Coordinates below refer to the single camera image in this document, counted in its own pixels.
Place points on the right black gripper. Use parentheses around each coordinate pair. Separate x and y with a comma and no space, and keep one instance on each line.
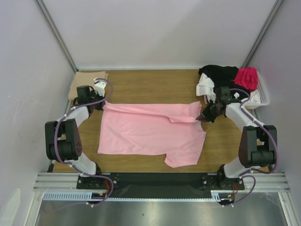
(209,112)

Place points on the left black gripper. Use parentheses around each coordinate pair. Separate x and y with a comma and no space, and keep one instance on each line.
(100,107)

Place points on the pink t shirt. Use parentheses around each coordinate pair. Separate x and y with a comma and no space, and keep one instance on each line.
(153,129)

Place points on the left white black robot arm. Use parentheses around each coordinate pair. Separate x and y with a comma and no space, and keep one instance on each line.
(63,140)

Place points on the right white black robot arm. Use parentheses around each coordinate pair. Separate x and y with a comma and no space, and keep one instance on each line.
(258,144)

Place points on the white t shirt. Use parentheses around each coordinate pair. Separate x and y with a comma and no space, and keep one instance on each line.
(205,87)

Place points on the folded beige t shirt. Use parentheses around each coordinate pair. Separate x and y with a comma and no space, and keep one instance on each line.
(82,79)

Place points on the black t shirt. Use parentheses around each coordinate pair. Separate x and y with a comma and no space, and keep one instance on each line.
(222,76)

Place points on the crimson red t shirt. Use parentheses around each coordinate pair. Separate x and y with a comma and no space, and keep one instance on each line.
(247,78)

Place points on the white plastic laundry basket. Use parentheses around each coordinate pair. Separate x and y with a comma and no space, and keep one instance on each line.
(263,93)

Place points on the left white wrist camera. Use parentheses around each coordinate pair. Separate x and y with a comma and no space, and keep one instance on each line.
(99,86)

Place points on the grey slotted cable duct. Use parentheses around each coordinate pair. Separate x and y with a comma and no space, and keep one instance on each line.
(91,197)

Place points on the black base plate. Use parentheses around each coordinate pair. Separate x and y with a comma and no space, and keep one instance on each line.
(169,185)

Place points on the aluminium frame rail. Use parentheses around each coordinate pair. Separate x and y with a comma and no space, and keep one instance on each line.
(67,181)

